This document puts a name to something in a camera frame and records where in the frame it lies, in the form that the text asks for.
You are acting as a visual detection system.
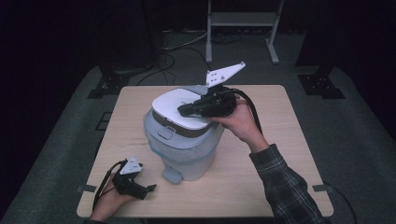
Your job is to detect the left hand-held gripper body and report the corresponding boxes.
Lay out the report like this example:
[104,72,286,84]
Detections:
[111,156,149,201]

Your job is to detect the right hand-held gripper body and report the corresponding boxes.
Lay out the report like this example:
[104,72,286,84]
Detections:
[199,61,247,118]

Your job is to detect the white pedal trash can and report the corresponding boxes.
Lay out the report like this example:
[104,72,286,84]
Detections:
[143,85,226,185]

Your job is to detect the person's left hand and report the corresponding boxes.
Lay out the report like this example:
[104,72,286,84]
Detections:
[90,181,138,223]

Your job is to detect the person's right hand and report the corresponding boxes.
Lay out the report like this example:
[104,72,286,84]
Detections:
[206,98,271,154]

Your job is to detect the black stand base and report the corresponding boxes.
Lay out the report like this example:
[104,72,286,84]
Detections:
[296,72,347,100]
[86,64,132,100]

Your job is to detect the white metal stand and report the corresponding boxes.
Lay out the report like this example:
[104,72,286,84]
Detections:
[205,0,286,65]

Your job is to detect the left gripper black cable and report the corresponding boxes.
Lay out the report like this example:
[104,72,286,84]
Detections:
[92,160,129,211]

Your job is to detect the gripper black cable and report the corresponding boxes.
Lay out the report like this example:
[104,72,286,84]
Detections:
[232,88,264,135]
[92,160,129,211]

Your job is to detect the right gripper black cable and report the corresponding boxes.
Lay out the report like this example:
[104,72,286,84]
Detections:
[232,88,264,135]

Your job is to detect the floor cables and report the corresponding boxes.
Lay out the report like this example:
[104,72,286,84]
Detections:
[135,30,213,87]

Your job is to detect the black floor cable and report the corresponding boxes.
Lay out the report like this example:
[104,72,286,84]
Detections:
[323,182,359,224]

